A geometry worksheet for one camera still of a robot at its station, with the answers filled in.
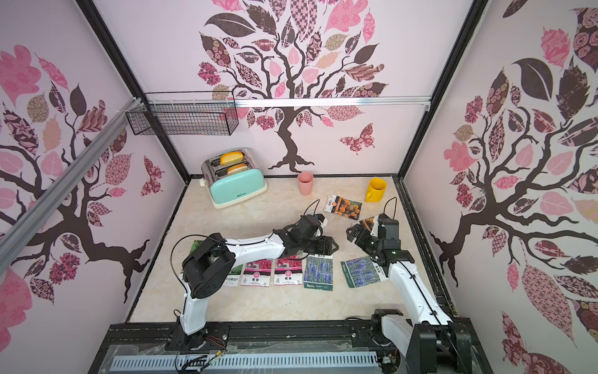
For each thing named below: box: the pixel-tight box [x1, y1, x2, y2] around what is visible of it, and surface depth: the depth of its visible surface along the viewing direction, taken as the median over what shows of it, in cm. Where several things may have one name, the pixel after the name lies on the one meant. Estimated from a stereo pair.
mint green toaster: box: [200, 147, 269, 210], surface depth 100 cm
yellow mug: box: [365, 177, 387, 203], surface depth 107 cm
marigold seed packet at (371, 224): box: [358, 215, 380, 234], surface depth 81 cm
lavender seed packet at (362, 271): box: [340, 255, 389, 289], surface depth 89 cm
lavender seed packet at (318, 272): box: [303, 254, 334, 292], surface depth 89 cm
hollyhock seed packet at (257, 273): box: [240, 257, 273, 288], surface depth 88 cm
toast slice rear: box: [219, 151, 244, 166], surface depth 101 cm
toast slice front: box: [227, 163, 250, 175], surface depth 99 cm
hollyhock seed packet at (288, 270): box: [274, 254, 303, 286], surface depth 89 cm
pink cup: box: [297, 171, 314, 196], surface depth 110 cm
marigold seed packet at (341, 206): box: [323, 194, 363, 221], surface depth 109 cm
